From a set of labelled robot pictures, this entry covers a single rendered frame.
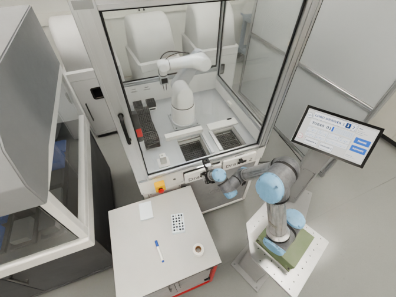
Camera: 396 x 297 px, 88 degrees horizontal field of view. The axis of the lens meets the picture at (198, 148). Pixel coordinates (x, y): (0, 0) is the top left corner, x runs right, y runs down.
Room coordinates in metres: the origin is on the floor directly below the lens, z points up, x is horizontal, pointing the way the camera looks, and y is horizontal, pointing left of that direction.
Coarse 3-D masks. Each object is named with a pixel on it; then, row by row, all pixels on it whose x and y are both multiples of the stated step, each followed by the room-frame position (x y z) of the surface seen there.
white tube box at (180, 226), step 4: (172, 216) 0.59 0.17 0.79; (176, 216) 0.58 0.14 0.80; (180, 216) 0.58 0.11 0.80; (172, 220) 0.55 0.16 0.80; (176, 220) 0.56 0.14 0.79; (180, 220) 0.55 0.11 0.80; (172, 224) 0.53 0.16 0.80; (180, 224) 0.53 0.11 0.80; (172, 228) 0.50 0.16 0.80; (176, 228) 0.50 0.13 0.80; (180, 228) 0.50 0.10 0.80; (184, 228) 0.50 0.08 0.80; (176, 232) 0.48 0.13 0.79; (180, 232) 0.48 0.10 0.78; (184, 232) 0.49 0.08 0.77
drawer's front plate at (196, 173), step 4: (216, 164) 0.93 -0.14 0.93; (220, 164) 0.93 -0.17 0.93; (204, 168) 0.90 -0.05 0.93; (216, 168) 0.92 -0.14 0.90; (220, 168) 0.93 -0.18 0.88; (192, 172) 0.86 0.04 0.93; (196, 172) 0.86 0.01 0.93; (200, 172) 0.87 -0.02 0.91; (184, 176) 0.83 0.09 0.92; (188, 176) 0.84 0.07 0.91; (192, 176) 0.85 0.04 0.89; (196, 176) 0.86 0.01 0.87; (184, 180) 0.83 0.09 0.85; (188, 180) 0.84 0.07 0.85; (192, 180) 0.85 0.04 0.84
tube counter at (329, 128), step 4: (328, 124) 1.18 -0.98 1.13; (328, 128) 1.16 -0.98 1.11; (332, 128) 1.15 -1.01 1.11; (336, 128) 1.15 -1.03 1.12; (340, 128) 1.14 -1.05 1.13; (332, 132) 1.13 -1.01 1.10; (336, 132) 1.13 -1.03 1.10; (340, 132) 1.12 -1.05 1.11; (344, 132) 1.11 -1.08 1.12; (348, 132) 1.11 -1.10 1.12; (344, 136) 1.09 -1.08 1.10; (348, 136) 1.09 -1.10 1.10; (352, 136) 1.08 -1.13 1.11
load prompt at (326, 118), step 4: (316, 112) 1.27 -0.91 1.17; (316, 116) 1.25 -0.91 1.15; (320, 116) 1.24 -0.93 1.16; (324, 116) 1.23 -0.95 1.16; (328, 116) 1.23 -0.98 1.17; (324, 120) 1.21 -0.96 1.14; (328, 120) 1.20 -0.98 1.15; (332, 120) 1.20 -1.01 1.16; (336, 120) 1.19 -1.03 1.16; (340, 120) 1.18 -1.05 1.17; (336, 124) 1.17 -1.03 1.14; (340, 124) 1.16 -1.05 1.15; (344, 124) 1.15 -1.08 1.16; (348, 124) 1.15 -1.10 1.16; (352, 124) 1.14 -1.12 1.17; (356, 124) 1.13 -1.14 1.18; (348, 128) 1.13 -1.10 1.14; (352, 128) 1.12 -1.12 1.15; (356, 128) 1.11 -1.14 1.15
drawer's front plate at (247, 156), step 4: (252, 152) 1.06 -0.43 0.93; (240, 156) 1.02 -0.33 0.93; (244, 156) 1.02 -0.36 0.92; (248, 156) 1.04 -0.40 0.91; (252, 156) 1.05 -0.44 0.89; (224, 160) 0.97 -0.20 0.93; (228, 160) 0.97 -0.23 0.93; (232, 160) 0.98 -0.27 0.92; (236, 160) 1.00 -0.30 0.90; (248, 160) 1.04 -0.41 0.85; (252, 160) 1.06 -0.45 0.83; (224, 164) 0.96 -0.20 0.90; (228, 164) 0.97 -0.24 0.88; (232, 164) 0.99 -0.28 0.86; (236, 164) 1.00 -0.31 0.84; (240, 164) 1.02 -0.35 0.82; (224, 168) 0.96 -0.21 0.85; (228, 168) 0.98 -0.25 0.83
